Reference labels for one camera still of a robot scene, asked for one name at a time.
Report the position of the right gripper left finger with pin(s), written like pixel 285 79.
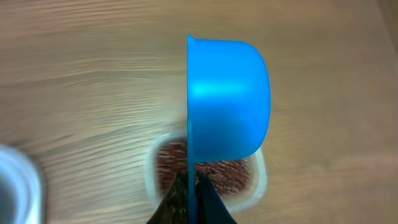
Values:
pixel 173 207

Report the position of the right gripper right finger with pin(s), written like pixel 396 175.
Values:
pixel 211 209

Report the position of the blue plastic measuring scoop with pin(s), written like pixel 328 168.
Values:
pixel 228 104

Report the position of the blue metal bowl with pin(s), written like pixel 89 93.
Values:
pixel 22 189

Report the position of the red beans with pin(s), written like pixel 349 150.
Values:
pixel 228 177

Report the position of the clear plastic container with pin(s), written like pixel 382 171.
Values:
pixel 243 200

